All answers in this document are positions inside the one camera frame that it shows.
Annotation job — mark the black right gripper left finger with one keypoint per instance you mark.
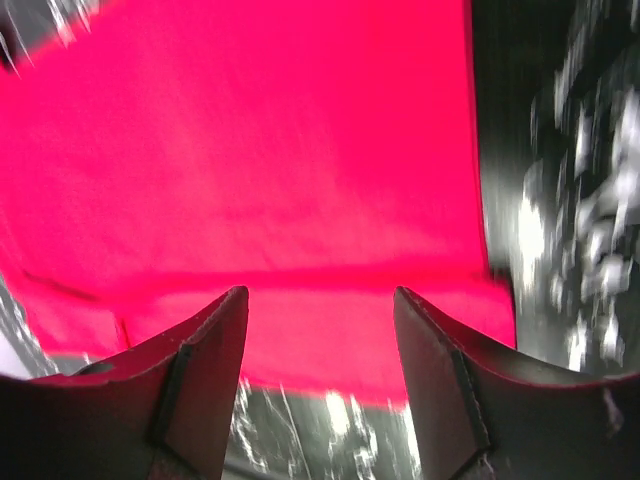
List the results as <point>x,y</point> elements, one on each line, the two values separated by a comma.
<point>160,410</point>

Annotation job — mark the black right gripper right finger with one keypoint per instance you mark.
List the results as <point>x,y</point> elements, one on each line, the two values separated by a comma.
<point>482,410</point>

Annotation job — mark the pink red t-shirt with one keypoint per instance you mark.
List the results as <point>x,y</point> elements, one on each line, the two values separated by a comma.
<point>320,153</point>

